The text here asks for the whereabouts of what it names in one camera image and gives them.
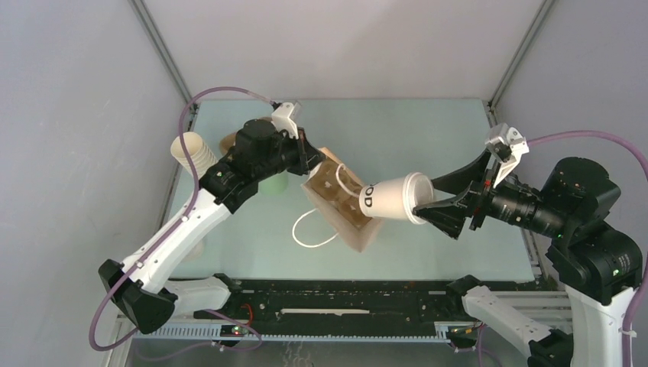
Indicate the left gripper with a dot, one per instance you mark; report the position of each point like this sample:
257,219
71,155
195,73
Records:
308,156

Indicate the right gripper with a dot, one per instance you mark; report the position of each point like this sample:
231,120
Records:
447,215

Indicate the white plastic cup lid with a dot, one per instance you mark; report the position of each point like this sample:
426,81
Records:
417,190

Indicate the brown paper bag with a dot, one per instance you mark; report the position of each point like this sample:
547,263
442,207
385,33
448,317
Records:
357,239

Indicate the single paper cup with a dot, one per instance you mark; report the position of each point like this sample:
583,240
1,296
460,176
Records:
386,199

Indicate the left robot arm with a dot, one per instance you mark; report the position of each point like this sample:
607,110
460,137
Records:
140,285

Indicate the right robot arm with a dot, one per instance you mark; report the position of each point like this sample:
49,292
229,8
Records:
600,267

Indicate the green cup holder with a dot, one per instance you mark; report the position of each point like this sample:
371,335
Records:
274,185

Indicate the stack of paper cups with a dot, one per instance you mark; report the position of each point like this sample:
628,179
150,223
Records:
200,153

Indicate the stack of white lids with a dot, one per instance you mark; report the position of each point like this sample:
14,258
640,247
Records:
196,252

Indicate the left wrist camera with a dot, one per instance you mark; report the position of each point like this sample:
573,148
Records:
284,116

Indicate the black front rail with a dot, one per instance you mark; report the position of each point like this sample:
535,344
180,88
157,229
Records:
349,311

